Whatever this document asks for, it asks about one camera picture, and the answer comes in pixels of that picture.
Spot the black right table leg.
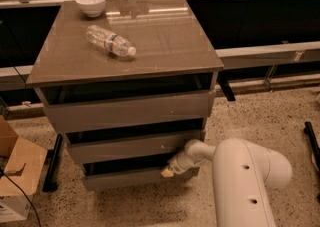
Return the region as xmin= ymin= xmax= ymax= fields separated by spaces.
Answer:
xmin=217 ymin=72 xmax=235 ymax=101

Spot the grey drawer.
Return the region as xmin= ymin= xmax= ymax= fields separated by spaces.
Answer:
xmin=81 ymin=154 xmax=200 ymax=192
xmin=67 ymin=129 xmax=206 ymax=164
xmin=44 ymin=90 xmax=215 ymax=133

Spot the grey top drawer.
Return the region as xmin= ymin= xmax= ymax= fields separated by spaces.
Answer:
xmin=44 ymin=90 xmax=215 ymax=133

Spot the grey drawer cabinet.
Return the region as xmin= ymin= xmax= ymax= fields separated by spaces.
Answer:
xmin=26 ymin=0 xmax=225 ymax=192

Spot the white bowl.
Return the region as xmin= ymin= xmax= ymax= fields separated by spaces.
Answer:
xmin=75 ymin=0 xmax=106 ymax=17

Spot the black cable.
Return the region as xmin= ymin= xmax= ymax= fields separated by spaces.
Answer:
xmin=0 ymin=167 xmax=43 ymax=227

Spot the grey middle drawer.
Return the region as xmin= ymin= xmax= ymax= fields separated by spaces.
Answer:
xmin=67 ymin=129 xmax=206 ymax=164

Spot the clear plastic water bottle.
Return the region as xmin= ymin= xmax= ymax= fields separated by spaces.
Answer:
xmin=86 ymin=25 xmax=136 ymax=57

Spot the black table leg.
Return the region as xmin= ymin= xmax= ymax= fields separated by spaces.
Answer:
xmin=42 ymin=134 xmax=63 ymax=192
xmin=217 ymin=72 xmax=235 ymax=101

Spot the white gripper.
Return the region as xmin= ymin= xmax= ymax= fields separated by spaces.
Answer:
xmin=161 ymin=151 xmax=207 ymax=178

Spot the metal window rail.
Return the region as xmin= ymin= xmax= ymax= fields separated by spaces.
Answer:
xmin=0 ymin=41 xmax=320 ymax=91

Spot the black left table leg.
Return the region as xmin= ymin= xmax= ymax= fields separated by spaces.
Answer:
xmin=42 ymin=134 xmax=63 ymax=192

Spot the black bar right edge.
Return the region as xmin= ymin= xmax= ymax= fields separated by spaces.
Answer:
xmin=304 ymin=121 xmax=320 ymax=172

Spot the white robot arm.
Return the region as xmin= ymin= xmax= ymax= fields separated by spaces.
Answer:
xmin=161 ymin=138 xmax=293 ymax=227

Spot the grey bottom drawer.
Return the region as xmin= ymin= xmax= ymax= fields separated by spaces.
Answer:
xmin=81 ymin=154 xmax=200 ymax=192

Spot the cardboard box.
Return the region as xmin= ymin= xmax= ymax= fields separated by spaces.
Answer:
xmin=0 ymin=117 xmax=47 ymax=223

